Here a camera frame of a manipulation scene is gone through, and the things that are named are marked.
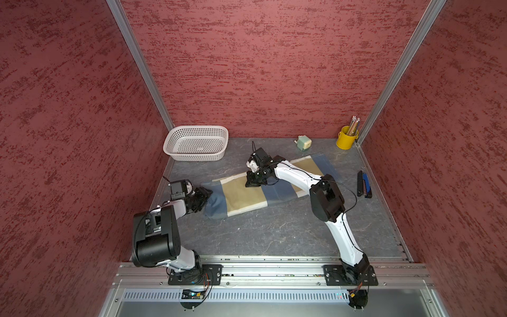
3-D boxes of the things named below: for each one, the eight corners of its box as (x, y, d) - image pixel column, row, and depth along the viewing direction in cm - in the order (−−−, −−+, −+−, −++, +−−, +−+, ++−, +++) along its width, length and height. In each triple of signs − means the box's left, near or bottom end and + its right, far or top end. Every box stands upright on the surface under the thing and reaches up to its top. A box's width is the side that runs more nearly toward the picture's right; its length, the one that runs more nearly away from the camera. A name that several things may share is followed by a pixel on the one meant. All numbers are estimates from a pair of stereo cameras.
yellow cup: (332, 144, 122) (338, 132, 114) (338, 137, 126) (344, 124, 118) (348, 152, 118) (355, 139, 110) (353, 144, 122) (360, 132, 114)
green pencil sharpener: (302, 152, 117) (304, 143, 111) (294, 144, 122) (296, 134, 116) (308, 150, 119) (311, 140, 113) (301, 141, 123) (303, 132, 117)
